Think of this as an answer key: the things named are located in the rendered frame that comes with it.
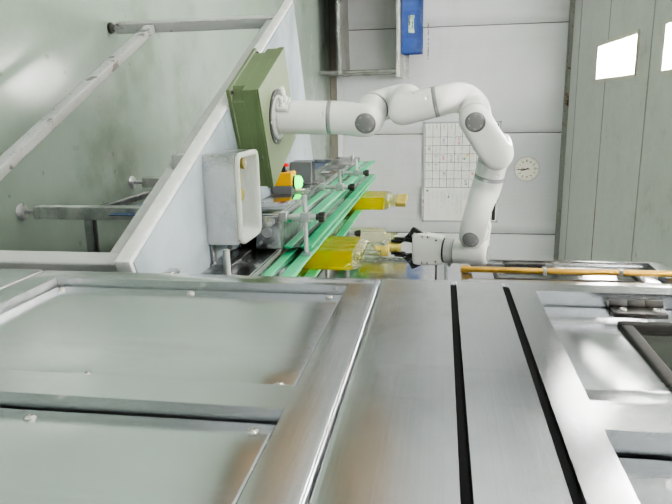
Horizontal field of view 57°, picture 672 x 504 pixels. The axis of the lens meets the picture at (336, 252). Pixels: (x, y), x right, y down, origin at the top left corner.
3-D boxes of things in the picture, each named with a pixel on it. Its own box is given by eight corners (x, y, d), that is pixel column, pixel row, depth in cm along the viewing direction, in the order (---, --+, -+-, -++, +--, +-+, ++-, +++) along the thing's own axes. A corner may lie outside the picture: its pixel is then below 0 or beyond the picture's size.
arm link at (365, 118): (324, 106, 172) (382, 107, 169) (332, 93, 183) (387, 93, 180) (326, 140, 177) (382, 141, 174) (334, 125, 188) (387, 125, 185)
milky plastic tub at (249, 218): (209, 245, 154) (243, 246, 153) (203, 154, 149) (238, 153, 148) (232, 231, 171) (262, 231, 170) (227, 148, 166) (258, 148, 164)
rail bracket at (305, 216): (280, 256, 172) (325, 257, 170) (278, 195, 168) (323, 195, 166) (283, 253, 175) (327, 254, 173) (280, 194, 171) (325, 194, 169)
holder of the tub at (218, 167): (209, 265, 156) (239, 266, 155) (201, 154, 149) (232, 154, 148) (231, 250, 172) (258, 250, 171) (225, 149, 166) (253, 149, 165)
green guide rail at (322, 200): (283, 222, 174) (311, 223, 173) (283, 219, 174) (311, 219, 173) (360, 162, 342) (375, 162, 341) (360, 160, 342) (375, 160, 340)
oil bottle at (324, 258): (290, 269, 185) (361, 270, 182) (289, 250, 184) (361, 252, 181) (294, 264, 191) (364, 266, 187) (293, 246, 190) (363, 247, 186)
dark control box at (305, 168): (289, 183, 237) (311, 183, 236) (288, 162, 235) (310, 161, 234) (294, 180, 245) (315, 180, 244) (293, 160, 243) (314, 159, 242)
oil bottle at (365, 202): (343, 209, 285) (405, 210, 281) (342, 197, 284) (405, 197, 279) (344, 207, 291) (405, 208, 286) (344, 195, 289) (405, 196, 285)
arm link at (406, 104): (430, 89, 166) (432, 74, 180) (344, 110, 173) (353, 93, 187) (437, 123, 170) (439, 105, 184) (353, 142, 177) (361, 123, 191)
